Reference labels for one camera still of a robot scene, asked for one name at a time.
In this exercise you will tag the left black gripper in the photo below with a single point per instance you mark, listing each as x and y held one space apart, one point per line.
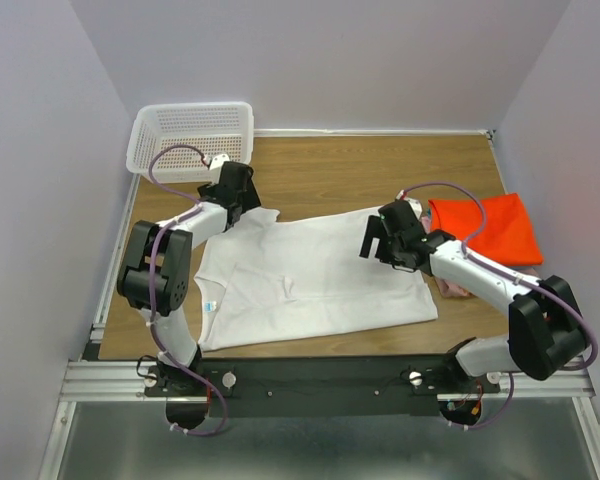
249 198

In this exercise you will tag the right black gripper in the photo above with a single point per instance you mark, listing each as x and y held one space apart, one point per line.
376 229

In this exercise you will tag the white t shirt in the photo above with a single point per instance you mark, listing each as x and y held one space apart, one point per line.
266 281

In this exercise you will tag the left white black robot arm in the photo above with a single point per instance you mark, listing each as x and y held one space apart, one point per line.
155 270

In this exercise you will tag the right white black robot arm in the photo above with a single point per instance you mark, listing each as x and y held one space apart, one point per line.
545 327

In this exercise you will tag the white plastic perforated basket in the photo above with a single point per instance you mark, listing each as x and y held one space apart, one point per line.
175 142

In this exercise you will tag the folded pink printed t shirt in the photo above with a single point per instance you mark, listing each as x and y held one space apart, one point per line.
451 290

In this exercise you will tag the folded orange t shirt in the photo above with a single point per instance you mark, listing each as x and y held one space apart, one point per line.
508 237

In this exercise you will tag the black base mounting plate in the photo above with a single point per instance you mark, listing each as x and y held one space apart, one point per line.
317 386

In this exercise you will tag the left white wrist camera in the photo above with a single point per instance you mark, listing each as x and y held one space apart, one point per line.
215 165

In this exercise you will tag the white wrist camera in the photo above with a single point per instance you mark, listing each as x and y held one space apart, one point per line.
414 204
215 165

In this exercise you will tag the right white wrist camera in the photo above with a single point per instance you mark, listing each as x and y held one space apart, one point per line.
414 204

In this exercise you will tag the aluminium back frame rail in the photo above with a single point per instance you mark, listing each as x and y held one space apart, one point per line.
306 132

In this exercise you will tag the aluminium frame rail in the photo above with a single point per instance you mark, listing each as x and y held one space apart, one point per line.
98 325
117 381
306 132

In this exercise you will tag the aluminium left frame rail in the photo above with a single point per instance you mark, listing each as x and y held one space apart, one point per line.
98 325

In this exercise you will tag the aluminium front frame rail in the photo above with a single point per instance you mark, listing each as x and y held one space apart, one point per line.
117 381

